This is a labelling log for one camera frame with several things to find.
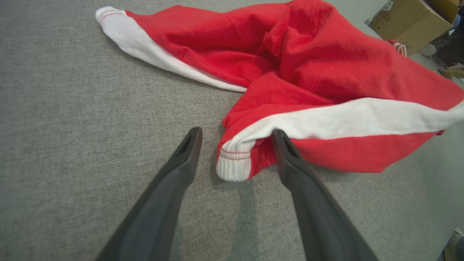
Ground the small cardboard box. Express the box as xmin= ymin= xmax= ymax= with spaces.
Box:
xmin=422 ymin=0 xmax=461 ymax=23

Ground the white round object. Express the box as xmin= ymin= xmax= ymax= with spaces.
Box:
xmin=419 ymin=43 xmax=437 ymax=57

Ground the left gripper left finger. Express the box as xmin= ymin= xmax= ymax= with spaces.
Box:
xmin=96 ymin=127 xmax=203 ymax=261

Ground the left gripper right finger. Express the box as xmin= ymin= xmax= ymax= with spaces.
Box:
xmin=272 ymin=129 xmax=379 ymax=261

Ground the tan shoe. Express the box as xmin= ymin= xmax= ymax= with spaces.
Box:
xmin=438 ymin=63 xmax=464 ymax=78

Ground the large cardboard box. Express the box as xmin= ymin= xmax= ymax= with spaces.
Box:
xmin=369 ymin=0 xmax=453 ymax=57

